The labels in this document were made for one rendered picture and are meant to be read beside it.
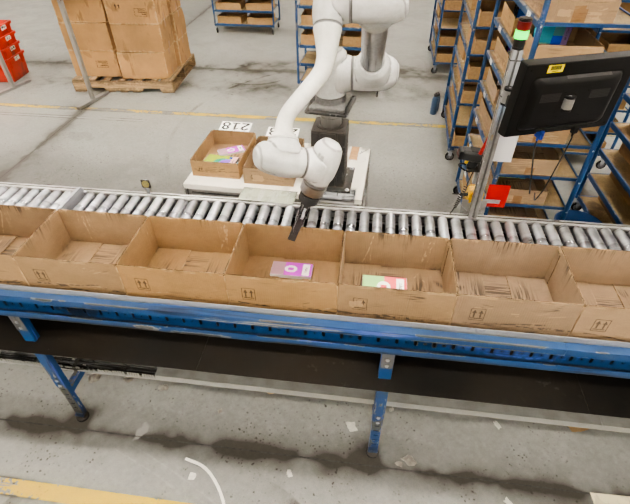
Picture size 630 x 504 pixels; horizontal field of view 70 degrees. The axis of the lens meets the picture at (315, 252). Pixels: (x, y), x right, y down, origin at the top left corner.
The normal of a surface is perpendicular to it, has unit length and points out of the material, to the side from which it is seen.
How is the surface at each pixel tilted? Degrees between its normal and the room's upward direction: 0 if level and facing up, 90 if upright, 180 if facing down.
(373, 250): 89
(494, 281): 0
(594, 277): 89
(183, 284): 90
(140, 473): 0
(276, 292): 90
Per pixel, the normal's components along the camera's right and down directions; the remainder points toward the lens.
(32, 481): 0.00, -0.76
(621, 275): -0.14, 0.64
